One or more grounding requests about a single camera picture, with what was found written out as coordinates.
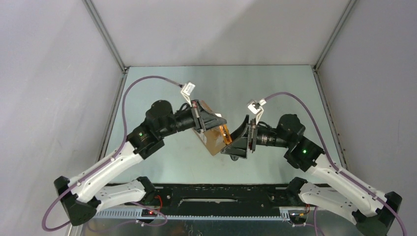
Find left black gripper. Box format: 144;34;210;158
159;99;226;138

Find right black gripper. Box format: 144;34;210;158
221;115;292;158

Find brown cardboard express box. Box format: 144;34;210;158
192;100;225;156

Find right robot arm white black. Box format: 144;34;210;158
221;114;402;236

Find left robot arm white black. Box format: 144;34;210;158
54;100;227;226

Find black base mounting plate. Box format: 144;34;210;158
139;183;307;217

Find right controller board with leds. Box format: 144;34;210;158
288;213;308;226

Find controller board with leds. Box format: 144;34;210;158
141;209;158;217
288;213;308;226

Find left controller board with leds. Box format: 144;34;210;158
141;209;158;217

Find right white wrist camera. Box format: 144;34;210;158
247;99;267;125

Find grey slotted cable duct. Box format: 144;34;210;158
85;208;294;222

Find right aluminium frame post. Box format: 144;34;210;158
312;0;358;71

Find aluminium frame post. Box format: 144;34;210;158
82;0;128;74
312;0;358;71

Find left aluminium frame post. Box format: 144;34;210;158
82;0;128;74

